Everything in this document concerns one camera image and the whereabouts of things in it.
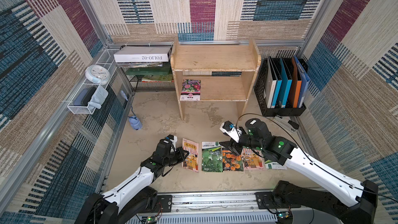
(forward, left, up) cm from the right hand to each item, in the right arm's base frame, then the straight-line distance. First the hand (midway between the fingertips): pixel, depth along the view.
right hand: (222, 135), depth 72 cm
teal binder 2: (+28, -39, -1) cm, 48 cm away
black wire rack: (+50, +57, -13) cm, 77 cm away
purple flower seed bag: (+30, +16, -1) cm, 33 cm away
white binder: (+28, -28, +5) cm, 40 cm away
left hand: (-1, +16, -16) cm, 23 cm away
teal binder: (+27, -32, +6) cm, 43 cm away
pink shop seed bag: (-5, +15, -18) cm, 24 cm away
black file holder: (+41, -31, -13) cm, 53 cm away
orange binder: (+27, -45, -4) cm, 53 cm away
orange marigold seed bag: (-5, -6, -21) cm, 22 cm away
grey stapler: (+18, -43, -18) cm, 50 cm away
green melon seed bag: (-2, +4, -22) cm, 22 cm away
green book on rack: (+40, +34, +5) cm, 52 cm away
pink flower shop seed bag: (-4, -17, -21) cm, 28 cm away
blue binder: (+27, -46, +7) cm, 54 cm away
